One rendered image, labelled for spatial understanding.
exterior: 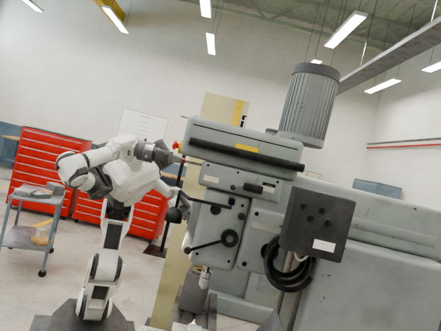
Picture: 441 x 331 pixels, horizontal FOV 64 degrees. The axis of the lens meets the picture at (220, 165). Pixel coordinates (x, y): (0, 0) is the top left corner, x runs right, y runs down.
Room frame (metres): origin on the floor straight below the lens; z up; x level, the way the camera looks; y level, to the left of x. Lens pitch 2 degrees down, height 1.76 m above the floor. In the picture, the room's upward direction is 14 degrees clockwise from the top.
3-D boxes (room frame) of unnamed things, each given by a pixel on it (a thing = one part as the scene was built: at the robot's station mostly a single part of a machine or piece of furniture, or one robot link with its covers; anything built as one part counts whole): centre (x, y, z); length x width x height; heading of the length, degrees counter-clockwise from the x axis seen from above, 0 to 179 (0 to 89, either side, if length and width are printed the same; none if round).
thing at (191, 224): (1.49, 0.06, 1.45); 0.04 x 0.04 x 0.21; 1
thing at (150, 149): (1.58, 0.29, 1.70); 0.13 x 0.12 x 0.10; 1
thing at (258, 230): (1.49, -0.25, 1.47); 0.24 x 0.19 x 0.26; 1
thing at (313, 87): (1.49, -0.30, 2.05); 0.20 x 0.20 x 0.32
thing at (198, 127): (1.49, -0.07, 1.81); 0.47 x 0.26 x 0.16; 91
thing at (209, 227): (1.49, -0.06, 1.47); 0.21 x 0.19 x 0.32; 1
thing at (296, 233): (1.16, -0.35, 1.62); 0.20 x 0.09 x 0.21; 91
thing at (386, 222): (1.49, -0.55, 1.66); 0.80 x 0.23 x 0.20; 91
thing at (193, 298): (1.85, -0.03, 1.06); 0.22 x 0.12 x 0.20; 174
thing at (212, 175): (1.49, -0.09, 1.68); 0.34 x 0.24 x 0.10; 91
